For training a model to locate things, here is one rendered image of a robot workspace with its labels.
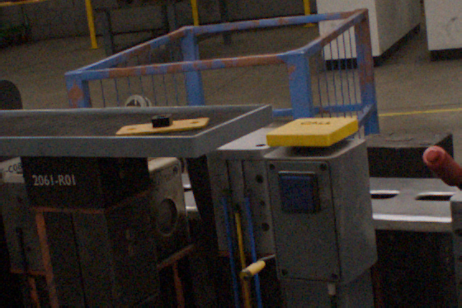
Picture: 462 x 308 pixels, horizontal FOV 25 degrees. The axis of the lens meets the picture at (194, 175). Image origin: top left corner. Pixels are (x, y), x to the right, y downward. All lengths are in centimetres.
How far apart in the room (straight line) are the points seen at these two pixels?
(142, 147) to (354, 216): 19
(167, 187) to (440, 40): 803
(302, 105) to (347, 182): 232
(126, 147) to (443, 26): 831
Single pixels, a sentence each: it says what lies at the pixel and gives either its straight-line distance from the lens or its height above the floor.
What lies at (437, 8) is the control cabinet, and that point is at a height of 45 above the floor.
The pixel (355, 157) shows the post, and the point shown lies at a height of 113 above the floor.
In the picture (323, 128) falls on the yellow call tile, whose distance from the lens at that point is 89.
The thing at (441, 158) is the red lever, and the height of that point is 113.
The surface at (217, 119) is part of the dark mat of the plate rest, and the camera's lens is 100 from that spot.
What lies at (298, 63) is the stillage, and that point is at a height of 91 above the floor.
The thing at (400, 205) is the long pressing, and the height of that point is 100.
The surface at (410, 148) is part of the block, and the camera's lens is 140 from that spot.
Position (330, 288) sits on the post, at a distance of 91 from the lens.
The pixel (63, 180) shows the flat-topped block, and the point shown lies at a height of 112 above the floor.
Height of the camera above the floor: 133
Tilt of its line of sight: 13 degrees down
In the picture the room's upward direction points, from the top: 8 degrees counter-clockwise
